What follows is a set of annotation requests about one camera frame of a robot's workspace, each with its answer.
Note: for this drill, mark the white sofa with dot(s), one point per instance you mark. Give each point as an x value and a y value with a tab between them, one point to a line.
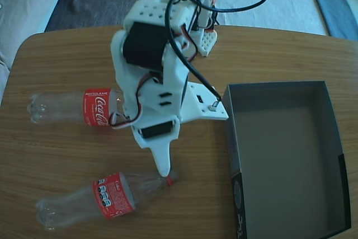
25	12

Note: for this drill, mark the white rug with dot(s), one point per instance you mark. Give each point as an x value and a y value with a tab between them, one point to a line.
293	18

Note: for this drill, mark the clear bottle script logo label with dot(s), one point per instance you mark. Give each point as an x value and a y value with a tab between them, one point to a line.
95	107

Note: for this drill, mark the flat white camera plate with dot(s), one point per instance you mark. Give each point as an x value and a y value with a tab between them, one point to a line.
201	110

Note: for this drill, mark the clear bottle nutrition marks label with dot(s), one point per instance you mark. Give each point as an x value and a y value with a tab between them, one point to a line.
114	194

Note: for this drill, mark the grey cardboard box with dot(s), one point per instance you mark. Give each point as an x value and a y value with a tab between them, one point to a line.
279	152

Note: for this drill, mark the blue fabric strip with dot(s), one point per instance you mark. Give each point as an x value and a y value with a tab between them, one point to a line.
332	6

